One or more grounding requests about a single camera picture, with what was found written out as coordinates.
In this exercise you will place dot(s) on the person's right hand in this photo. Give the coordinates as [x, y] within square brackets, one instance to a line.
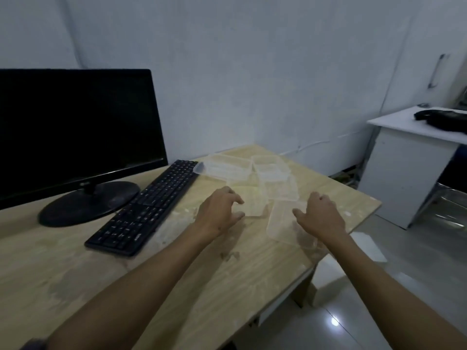
[324, 218]

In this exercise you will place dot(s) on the person's left hand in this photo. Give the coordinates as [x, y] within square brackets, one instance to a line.
[217, 215]

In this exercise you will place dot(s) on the black keyboard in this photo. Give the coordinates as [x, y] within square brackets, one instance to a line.
[146, 211]

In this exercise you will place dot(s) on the person's right forearm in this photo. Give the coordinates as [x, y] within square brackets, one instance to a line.
[394, 291]

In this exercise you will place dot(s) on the person's left forearm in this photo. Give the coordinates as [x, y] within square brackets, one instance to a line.
[138, 291]

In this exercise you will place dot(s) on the dark floor clutter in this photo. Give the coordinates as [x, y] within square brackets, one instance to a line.
[346, 175]

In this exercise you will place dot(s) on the white floor block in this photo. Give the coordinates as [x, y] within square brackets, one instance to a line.
[328, 277]

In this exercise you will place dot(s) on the white side desk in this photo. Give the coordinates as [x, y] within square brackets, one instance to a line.
[405, 167]

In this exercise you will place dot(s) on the small grey object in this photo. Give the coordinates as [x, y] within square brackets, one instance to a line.
[424, 105]

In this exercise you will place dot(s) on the black bag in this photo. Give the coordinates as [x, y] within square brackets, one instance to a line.
[445, 120]

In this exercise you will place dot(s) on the black computer monitor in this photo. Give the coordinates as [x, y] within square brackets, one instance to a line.
[80, 123]

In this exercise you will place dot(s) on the light wooden table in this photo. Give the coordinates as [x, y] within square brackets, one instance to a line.
[54, 258]

